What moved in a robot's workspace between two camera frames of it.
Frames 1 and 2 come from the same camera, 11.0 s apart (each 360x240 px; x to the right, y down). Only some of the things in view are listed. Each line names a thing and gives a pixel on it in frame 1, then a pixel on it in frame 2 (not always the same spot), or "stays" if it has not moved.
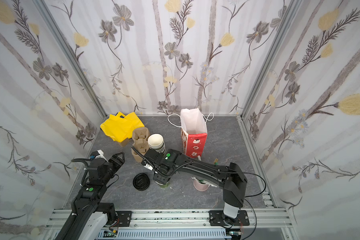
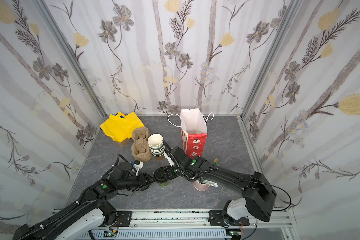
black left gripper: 115,160 -> 147,181
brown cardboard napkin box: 125,142 stays
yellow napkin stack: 120,127 stays
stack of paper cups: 156,142 stays
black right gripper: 150,156 -> 168,172
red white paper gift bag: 192,124 stays
